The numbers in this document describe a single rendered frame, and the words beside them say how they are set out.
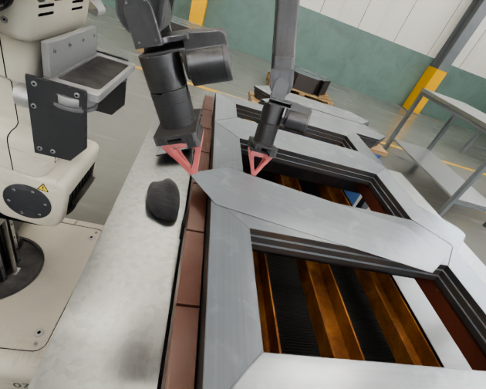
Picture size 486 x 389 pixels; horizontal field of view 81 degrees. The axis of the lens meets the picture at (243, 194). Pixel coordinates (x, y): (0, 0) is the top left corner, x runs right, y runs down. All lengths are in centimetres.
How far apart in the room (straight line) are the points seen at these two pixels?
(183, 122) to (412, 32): 854
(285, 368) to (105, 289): 42
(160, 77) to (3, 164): 47
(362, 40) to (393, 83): 149
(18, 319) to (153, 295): 56
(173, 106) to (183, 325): 34
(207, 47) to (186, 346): 43
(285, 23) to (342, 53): 752
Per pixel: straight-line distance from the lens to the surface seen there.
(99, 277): 74
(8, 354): 113
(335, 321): 84
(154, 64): 44
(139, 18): 42
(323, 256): 73
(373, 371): 58
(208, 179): 74
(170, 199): 90
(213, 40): 43
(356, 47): 838
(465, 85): 1013
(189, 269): 58
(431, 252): 96
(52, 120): 67
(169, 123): 46
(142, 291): 71
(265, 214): 70
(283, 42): 78
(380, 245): 84
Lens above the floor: 128
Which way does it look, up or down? 34 degrees down
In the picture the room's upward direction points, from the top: 21 degrees clockwise
